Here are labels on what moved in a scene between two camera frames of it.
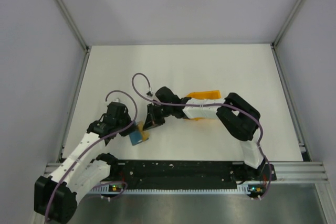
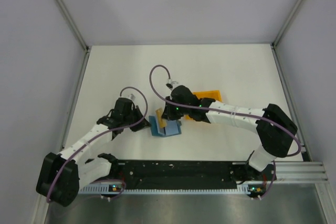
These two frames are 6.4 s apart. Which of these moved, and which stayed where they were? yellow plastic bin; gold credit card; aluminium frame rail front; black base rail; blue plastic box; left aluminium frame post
Moved: blue plastic box; gold credit card
Stayed: yellow plastic bin; aluminium frame rail front; left aluminium frame post; black base rail
